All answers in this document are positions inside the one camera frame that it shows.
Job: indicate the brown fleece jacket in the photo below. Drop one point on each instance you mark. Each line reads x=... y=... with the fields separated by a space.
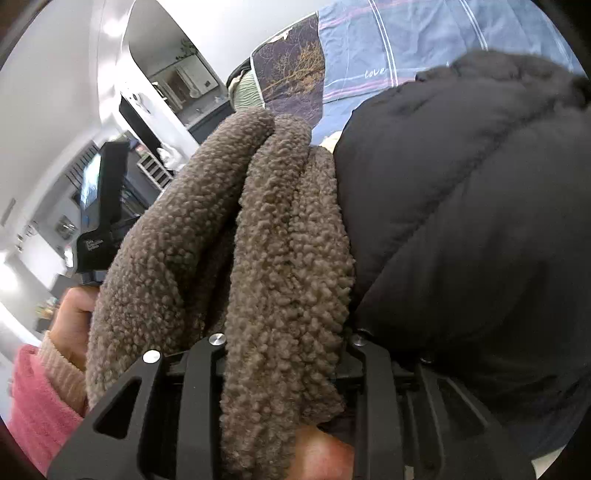
x=277 y=277

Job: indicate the wall mirror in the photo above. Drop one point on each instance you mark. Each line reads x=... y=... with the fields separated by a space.
x=184 y=78

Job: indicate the printed blanket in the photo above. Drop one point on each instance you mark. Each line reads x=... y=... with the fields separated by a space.
x=291 y=69

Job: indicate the dark vanity cabinet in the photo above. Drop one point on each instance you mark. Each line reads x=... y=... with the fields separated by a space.
x=207 y=122

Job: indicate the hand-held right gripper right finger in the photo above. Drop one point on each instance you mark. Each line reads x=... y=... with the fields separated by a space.
x=374 y=392

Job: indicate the blue plaid sheet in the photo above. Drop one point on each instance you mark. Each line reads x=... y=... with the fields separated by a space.
x=415 y=41

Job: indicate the green pillow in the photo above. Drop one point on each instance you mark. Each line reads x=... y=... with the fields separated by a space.
x=247 y=92

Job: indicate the person's left hand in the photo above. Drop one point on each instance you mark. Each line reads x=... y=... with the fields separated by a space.
x=71 y=323

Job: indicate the black puffer jacket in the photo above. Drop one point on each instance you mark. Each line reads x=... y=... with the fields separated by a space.
x=461 y=207

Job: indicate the white cat figurine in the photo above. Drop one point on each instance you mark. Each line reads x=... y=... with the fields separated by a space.
x=173 y=159

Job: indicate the white shelf rack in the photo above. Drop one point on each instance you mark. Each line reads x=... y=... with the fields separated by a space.
x=154 y=170

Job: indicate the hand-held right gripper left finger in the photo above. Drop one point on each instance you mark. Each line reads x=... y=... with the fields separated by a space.
x=198 y=383

